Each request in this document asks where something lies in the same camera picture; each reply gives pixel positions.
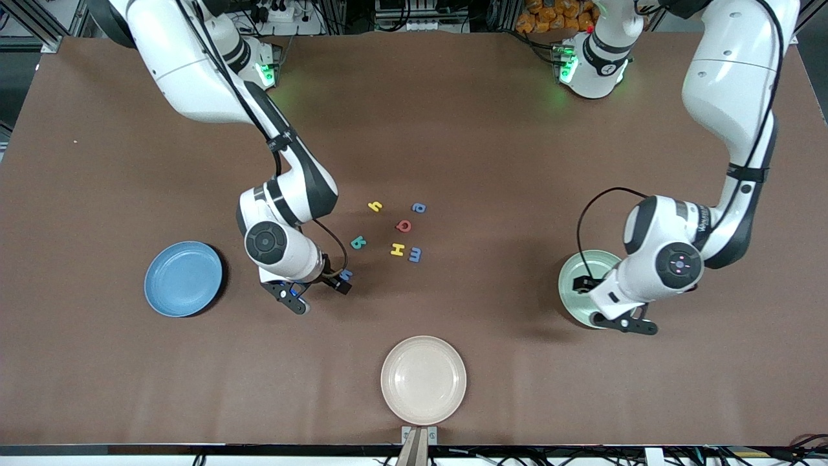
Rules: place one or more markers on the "blue uppercase W letter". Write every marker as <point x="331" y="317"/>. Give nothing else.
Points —
<point x="347" y="274"/>

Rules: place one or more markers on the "teal uppercase R letter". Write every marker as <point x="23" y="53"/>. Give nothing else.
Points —
<point x="358" y="243"/>

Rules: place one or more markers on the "green plate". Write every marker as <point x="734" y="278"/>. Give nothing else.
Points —
<point x="569" y="304"/>

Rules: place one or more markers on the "orange snack bag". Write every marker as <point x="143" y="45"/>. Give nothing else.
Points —
<point x="550" y="16"/>

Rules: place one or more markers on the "cream plate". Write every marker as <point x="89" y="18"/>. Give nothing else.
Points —
<point x="424" y="380"/>

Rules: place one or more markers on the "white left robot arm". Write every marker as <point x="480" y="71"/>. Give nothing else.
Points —
<point x="731" y="65"/>

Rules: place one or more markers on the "aluminium frame profile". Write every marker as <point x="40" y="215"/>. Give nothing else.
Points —
<point x="52" y="32"/>
<point x="812" y="16"/>

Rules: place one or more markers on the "blue plate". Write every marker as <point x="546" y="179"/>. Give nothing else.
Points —
<point x="183" y="279"/>

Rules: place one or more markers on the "white power strip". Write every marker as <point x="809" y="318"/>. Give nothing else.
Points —
<point x="414" y="26"/>
<point x="291" y="22"/>

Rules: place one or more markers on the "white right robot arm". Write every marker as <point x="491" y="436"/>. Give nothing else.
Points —
<point x="194" y="77"/>

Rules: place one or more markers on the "brown table cover sheet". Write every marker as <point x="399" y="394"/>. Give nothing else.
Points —
<point x="259" y="375"/>

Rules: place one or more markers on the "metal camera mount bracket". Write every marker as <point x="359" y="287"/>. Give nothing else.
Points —
<point x="419" y="435"/>

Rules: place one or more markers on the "yellow uppercase H letter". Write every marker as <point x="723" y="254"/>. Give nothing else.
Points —
<point x="397" y="249"/>

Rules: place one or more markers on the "red uppercase Q letter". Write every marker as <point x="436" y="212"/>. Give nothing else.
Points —
<point x="399" y="225"/>

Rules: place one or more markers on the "blue lowercase m letter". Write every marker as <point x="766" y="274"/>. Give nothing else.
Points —
<point x="415" y="254"/>

